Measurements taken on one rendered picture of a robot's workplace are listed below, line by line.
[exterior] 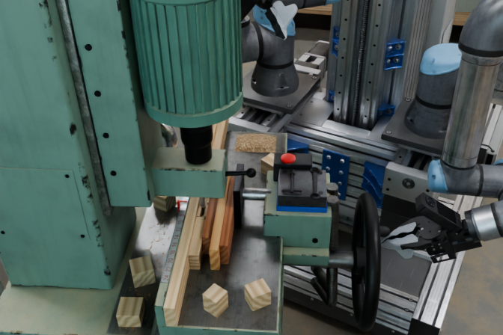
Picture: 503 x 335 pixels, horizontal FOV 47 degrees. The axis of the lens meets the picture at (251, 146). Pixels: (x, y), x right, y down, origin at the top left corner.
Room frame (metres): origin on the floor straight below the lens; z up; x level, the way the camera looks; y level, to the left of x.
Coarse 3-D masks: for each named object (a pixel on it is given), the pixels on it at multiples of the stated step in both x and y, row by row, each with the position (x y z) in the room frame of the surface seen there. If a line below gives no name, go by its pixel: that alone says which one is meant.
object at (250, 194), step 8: (240, 168) 0.94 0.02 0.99; (240, 176) 0.91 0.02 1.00; (240, 184) 0.89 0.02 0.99; (240, 192) 0.88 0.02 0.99; (248, 192) 0.90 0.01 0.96; (256, 192) 0.90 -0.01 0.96; (264, 192) 0.90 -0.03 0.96; (240, 200) 0.87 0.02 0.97; (240, 208) 0.87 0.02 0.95; (240, 216) 0.87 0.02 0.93
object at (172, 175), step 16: (160, 160) 0.88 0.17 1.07; (176, 160) 0.87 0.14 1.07; (224, 160) 0.87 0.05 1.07; (160, 176) 0.85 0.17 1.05; (176, 176) 0.85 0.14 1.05; (192, 176) 0.84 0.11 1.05; (208, 176) 0.84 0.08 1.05; (224, 176) 0.85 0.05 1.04; (160, 192) 0.85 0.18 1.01; (176, 192) 0.85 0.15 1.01; (192, 192) 0.84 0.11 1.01; (208, 192) 0.84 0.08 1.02; (224, 192) 0.84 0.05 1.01
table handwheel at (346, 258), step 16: (368, 208) 0.86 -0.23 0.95; (368, 224) 0.82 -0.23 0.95; (352, 240) 0.97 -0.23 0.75; (368, 240) 0.79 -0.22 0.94; (336, 256) 0.85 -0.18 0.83; (352, 256) 0.85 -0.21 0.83; (368, 256) 0.76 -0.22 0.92; (352, 272) 0.91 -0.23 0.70; (368, 272) 0.74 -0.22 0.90; (352, 288) 0.88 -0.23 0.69; (368, 288) 0.72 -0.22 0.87; (368, 304) 0.71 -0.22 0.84; (368, 320) 0.71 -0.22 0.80
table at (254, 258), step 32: (256, 160) 1.09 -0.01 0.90; (256, 224) 0.87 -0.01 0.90; (256, 256) 0.78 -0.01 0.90; (288, 256) 0.81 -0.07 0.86; (320, 256) 0.81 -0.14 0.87; (192, 288) 0.71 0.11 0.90; (224, 288) 0.71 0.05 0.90; (192, 320) 0.63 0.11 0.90; (224, 320) 0.63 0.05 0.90; (256, 320) 0.63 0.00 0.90
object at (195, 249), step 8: (224, 120) 1.20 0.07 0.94; (216, 128) 1.17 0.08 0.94; (224, 128) 1.17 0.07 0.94; (216, 136) 1.14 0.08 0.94; (224, 136) 1.16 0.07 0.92; (216, 144) 1.10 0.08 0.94; (224, 144) 1.15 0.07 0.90; (208, 200) 0.90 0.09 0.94; (200, 208) 0.88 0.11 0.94; (200, 224) 0.83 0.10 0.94; (200, 232) 0.81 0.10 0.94; (192, 240) 0.79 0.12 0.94; (200, 240) 0.79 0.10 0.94; (192, 248) 0.77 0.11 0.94; (200, 248) 0.77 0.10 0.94; (192, 256) 0.75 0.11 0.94; (200, 256) 0.76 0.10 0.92; (192, 264) 0.75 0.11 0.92; (200, 264) 0.76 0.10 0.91
